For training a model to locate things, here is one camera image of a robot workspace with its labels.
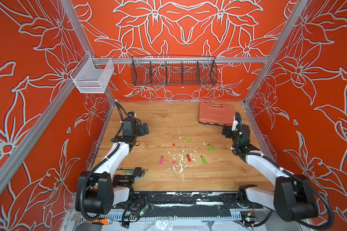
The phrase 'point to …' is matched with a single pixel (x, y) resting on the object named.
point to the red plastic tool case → (216, 113)
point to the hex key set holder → (137, 172)
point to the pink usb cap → (173, 162)
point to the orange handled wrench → (105, 221)
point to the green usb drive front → (203, 159)
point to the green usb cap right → (190, 140)
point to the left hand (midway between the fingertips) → (140, 125)
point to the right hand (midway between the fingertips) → (232, 123)
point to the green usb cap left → (183, 139)
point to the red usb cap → (173, 145)
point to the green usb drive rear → (210, 147)
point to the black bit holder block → (123, 180)
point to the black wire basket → (170, 70)
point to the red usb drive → (189, 159)
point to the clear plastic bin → (91, 75)
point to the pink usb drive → (162, 160)
